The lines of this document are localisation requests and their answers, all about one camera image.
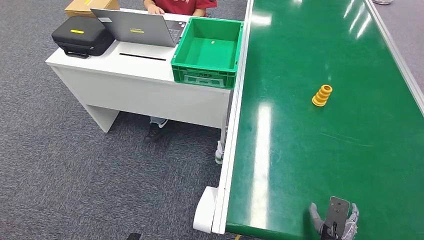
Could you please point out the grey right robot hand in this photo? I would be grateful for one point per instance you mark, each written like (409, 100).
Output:
(337, 212)

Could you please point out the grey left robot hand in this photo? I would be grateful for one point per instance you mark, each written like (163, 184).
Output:
(134, 236)

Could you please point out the yellow ribbed plastic part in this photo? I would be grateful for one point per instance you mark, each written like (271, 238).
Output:
(321, 96)

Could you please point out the person's left forearm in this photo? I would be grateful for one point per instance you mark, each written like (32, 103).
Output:
(199, 12)

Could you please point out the person's right forearm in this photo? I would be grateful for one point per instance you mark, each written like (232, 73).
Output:
(149, 3)

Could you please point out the white spray bottle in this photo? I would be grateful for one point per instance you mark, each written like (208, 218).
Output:
(219, 155)

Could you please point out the green belt conveyor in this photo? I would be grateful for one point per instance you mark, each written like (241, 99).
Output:
(331, 159)

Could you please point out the person's black shoe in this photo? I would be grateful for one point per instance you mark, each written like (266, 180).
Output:
(153, 132)

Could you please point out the white desk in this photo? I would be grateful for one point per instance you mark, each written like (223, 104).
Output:
(139, 96)

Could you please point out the green plastic crate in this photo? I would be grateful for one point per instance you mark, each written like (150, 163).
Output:
(199, 77)

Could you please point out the grey laptop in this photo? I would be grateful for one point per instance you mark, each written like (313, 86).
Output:
(135, 30)

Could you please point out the black zip carry case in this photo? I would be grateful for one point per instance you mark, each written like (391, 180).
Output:
(82, 35)

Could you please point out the round metal base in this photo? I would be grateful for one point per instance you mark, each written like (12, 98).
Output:
(383, 1)

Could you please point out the person's right hand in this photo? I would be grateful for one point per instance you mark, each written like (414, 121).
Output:
(155, 10)

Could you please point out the brown cardboard box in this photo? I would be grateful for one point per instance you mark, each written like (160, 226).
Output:
(84, 7)

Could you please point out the person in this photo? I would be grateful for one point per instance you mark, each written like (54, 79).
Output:
(182, 5)

